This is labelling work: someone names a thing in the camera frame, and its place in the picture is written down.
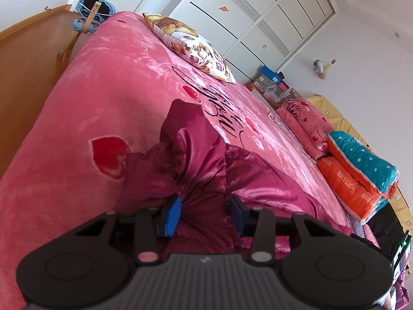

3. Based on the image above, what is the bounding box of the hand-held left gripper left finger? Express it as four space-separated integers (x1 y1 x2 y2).
74 194 183 264

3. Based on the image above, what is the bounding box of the pink printed blanket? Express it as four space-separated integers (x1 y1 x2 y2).
0 11 352 310

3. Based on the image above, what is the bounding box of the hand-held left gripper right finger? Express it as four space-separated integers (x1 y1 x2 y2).
228 195 333 264

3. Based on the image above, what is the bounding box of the stack of storage boxes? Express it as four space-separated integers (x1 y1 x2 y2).
247 65 296 109

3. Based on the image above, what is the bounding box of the teal and orange folded quilt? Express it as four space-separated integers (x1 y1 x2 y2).
317 131 399 225

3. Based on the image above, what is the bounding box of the blue basket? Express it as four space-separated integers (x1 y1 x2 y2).
72 0 113 34

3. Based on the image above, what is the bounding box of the pink printed pillow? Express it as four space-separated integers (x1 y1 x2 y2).
276 97 339 160

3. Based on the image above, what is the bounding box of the black cloth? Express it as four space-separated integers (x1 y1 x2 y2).
366 202 409 252

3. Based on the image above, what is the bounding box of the floral cushion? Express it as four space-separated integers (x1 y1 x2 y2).
142 13 237 85

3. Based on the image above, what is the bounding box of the wooden rack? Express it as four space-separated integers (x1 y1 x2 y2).
57 3 101 59

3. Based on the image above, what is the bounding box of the white wardrobe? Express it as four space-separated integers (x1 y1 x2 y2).
134 0 341 83

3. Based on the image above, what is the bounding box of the maroon down jacket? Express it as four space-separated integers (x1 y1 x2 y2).
114 98 352 255

